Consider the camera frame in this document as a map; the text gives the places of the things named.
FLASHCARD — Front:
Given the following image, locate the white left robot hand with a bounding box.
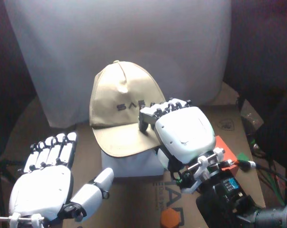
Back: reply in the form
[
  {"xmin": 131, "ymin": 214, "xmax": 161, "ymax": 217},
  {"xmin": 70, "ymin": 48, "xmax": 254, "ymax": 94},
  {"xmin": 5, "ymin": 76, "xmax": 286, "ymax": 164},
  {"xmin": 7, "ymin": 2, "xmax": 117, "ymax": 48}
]
[{"xmin": 8, "ymin": 132, "xmax": 115, "ymax": 223}]

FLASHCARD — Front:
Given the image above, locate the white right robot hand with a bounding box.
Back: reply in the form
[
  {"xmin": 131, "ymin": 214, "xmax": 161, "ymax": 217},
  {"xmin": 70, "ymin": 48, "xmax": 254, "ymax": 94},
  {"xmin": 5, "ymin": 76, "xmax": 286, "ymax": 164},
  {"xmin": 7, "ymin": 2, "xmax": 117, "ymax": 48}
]
[{"xmin": 139, "ymin": 97, "xmax": 217, "ymax": 171}]

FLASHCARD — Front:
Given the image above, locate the beige baseball cap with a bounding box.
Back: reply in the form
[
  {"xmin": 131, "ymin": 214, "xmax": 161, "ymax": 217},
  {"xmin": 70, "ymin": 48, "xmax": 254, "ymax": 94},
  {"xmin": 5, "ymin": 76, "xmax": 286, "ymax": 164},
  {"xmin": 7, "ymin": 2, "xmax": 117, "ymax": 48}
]
[{"xmin": 89, "ymin": 60, "xmax": 167, "ymax": 159}]

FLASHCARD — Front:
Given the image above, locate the white mannequin head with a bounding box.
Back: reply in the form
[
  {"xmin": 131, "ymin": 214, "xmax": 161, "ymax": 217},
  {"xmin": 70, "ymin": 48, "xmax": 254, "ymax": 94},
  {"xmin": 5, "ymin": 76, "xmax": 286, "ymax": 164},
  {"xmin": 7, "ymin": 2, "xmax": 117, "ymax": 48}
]
[{"xmin": 101, "ymin": 147, "xmax": 164, "ymax": 179}]

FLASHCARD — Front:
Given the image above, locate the orange-red block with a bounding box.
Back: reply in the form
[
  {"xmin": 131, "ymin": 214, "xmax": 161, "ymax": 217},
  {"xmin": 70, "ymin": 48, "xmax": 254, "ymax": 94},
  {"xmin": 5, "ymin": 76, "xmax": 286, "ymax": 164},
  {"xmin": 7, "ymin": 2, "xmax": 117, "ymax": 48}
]
[{"xmin": 216, "ymin": 135, "xmax": 238, "ymax": 176}]

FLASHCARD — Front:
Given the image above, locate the crumpled clear plastic wrap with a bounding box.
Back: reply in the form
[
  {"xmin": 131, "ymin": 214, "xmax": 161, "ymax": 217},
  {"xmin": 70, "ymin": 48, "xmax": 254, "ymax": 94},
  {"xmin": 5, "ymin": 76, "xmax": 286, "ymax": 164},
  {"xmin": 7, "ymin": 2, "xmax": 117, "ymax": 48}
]
[{"xmin": 240, "ymin": 99, "xmax": 265, "ymax": 131}]

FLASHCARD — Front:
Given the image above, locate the brown cardboard box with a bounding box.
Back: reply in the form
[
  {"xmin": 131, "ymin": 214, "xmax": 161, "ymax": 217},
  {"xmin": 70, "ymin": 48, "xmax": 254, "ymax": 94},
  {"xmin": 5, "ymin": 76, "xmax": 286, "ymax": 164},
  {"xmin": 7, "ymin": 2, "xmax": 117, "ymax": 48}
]
[{"xmin": 62, "ymin": 104, "xmax": 265, "ymax": 228}]

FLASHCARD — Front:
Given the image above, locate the orange hexagon block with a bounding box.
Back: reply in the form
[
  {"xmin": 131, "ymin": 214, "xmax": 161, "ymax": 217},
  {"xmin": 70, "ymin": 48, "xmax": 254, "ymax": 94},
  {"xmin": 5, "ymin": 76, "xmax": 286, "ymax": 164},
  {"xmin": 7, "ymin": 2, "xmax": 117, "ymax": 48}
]
[{"xmin": 160, "ymin": 208, "xmax": 181, "ymax": 228}]

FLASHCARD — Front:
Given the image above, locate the white cloth backdrop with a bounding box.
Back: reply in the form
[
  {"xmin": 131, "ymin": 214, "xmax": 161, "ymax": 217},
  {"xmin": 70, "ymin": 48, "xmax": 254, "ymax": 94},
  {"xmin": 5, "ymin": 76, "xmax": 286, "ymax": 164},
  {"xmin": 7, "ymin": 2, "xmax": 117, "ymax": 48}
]
[{"xmin": 3, "ymin": 0, "xmax": 232, "ymax": 129}]

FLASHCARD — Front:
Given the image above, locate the green cable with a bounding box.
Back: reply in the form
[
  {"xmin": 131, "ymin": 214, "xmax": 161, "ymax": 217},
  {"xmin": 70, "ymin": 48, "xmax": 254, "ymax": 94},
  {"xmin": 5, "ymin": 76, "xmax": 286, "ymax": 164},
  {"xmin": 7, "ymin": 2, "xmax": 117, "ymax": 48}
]
[{"xmin": 270, "ymin": 172, "xmax": 287, "ymax": 206}]

